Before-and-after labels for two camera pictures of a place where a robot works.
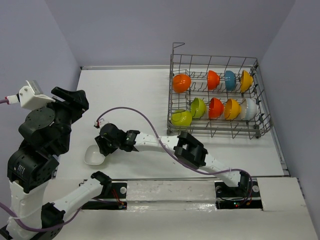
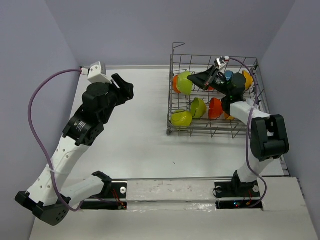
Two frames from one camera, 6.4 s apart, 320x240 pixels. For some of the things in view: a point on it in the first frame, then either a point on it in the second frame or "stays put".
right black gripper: [105, 149] -> [201, 78]
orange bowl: [216, 108] stays put
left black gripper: [78, 97] -> [125, 86]
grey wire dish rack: [218, 95] stays put
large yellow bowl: [246, 81] stays put
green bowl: [181, 118] stays put
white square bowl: [92, 156] -> [185, 85]
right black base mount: [229, 197] stays put
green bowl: [198, 108] stays put
